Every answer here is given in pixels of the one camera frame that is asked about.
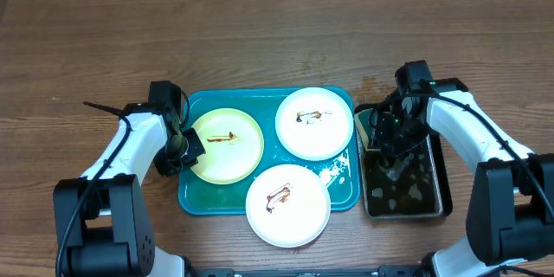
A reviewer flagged white plate top right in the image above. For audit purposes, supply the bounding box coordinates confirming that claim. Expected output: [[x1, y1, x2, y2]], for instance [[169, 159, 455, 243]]
[[275, 87, 354, 161]]

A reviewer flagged green yellow sponge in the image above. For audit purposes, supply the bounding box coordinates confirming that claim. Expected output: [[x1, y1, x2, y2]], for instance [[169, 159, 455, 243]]
[[354, 108, 377, 151]]

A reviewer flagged yellow-green plate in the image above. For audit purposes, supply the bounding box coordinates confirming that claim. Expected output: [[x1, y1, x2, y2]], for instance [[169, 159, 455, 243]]
[[191, 108, 264, 184]]

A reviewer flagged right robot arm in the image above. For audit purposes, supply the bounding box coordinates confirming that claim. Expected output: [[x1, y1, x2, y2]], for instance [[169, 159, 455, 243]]
[[364, 78, 553, 276]]

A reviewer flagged white plate bottom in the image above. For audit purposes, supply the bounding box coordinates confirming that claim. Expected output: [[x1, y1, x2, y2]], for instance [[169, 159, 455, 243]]
[[246, 164, 331, 248]]

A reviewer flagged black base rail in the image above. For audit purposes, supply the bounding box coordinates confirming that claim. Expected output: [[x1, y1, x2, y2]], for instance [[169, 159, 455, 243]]
[[185, 265, 431, 277]]

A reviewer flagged metal pan with dirty water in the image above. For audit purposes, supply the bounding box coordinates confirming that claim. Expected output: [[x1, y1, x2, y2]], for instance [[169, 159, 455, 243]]
[[354, 110, 444, 219]]

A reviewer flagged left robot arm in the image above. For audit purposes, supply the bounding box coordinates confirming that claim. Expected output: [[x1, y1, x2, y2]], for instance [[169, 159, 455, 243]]
[[53, 100, 202, 276]]

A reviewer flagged black outer tray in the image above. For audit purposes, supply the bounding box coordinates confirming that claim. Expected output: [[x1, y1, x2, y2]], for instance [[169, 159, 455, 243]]
[[353, 100, 454, 221]]

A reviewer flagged teal plastic tray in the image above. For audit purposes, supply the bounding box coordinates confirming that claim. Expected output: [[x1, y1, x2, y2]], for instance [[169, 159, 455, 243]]
[[178, 87, 362, 217]]

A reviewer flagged white plate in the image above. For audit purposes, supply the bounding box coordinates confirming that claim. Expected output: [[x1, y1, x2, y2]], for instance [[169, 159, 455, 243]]
[[246, 164, 331, 248], [275, 87, 354, 161]]

